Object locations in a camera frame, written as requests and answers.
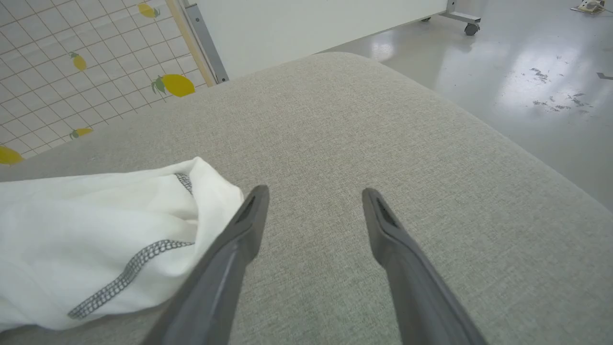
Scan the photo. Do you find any white long sleeve shirt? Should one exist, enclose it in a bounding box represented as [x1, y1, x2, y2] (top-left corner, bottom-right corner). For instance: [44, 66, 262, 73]
[0, 157, 245, 332]

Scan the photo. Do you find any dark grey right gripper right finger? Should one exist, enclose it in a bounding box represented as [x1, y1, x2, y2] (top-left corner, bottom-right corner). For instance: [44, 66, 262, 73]
[362, 187, 488, 345]

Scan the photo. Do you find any white board on wheeled stand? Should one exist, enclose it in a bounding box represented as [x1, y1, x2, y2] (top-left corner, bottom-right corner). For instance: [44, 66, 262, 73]
[184, 0, 482, 84]

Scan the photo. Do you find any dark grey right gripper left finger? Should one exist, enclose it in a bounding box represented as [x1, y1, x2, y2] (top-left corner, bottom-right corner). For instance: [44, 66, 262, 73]
[141, 185, 270, 345]

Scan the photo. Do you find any lemon print partition screen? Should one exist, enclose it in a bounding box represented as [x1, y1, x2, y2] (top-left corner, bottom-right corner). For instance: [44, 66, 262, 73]
[0, 0, 216, 166]

